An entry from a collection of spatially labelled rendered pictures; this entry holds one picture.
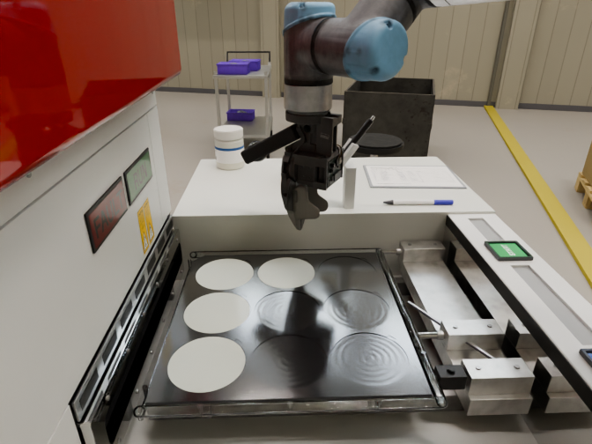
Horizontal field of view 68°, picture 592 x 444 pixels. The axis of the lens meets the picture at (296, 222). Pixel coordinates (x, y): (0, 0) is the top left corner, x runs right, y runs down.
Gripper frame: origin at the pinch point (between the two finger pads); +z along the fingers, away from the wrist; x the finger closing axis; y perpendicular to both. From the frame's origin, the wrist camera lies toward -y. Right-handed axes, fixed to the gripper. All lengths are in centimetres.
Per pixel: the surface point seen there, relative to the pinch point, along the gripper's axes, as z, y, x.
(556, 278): 1.3, 41.7, 3.1
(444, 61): 35, -87, 642
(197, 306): 7.4, -6.8, -20.4
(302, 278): 7.4, 4.4, -5.9
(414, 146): 73, -46, 314
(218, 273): 7.4, -9.6, -11.3
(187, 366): 7.4, 0.3, -31.3
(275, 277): 7.4, -0.1, -7.6
